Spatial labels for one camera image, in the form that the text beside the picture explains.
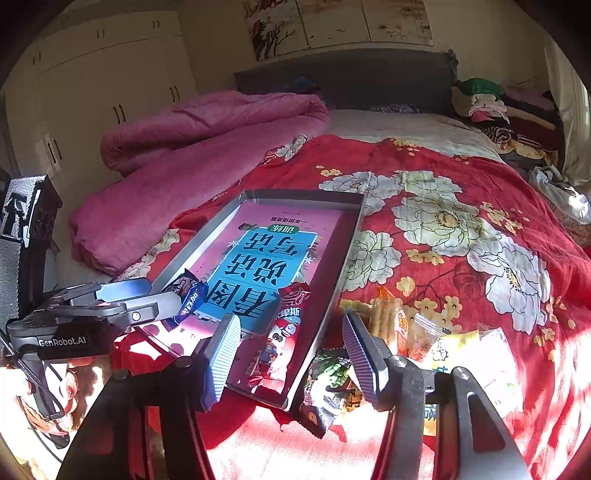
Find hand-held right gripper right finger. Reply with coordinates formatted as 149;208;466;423
342;311;532;480

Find pile of folded clothes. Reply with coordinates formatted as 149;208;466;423
450;78;568;171

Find person's left hand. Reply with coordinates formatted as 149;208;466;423
46;359;95;432

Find white plastic bag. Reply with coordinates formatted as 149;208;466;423
529;166;591;220

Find round yellow cookie packet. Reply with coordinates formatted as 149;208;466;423
425;327;525;416

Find grey metal tray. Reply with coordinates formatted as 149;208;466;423
139;188;365;411

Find red snack packet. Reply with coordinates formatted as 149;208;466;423
247;282;312;389

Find black cable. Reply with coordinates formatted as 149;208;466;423
0;332;65;462

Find dark blue snack packet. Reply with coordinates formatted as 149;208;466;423
161;269;211;330

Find white bed sheet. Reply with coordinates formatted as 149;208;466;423
323;108;504;162

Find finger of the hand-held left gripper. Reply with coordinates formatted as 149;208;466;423
54;278;153;306
92;292;183;329

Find cream curtain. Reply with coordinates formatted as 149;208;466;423
542;37;591;185

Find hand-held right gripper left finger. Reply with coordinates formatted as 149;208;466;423
58;313;243;480

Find yellow orange snack packet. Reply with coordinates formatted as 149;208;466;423
369;286;416;356

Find cream wardrobe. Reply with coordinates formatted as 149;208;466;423
0;9;199;185

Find pink quilt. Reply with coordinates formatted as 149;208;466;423
69;90;331;278

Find red floral blanket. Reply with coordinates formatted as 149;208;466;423
111;134;591;480

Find pink and blue book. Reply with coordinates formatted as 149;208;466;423
178;203;345;354

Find beige tree painting panel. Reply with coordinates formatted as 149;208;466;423
295;0;370;49
362;0;435;46
242;0;310;61

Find black and green snack packet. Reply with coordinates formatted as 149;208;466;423
295;347;365;439

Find purple patterned cloth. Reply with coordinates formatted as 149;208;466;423
369;104;421;115

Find grey bed headboard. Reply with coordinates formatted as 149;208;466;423
235;48;460;118

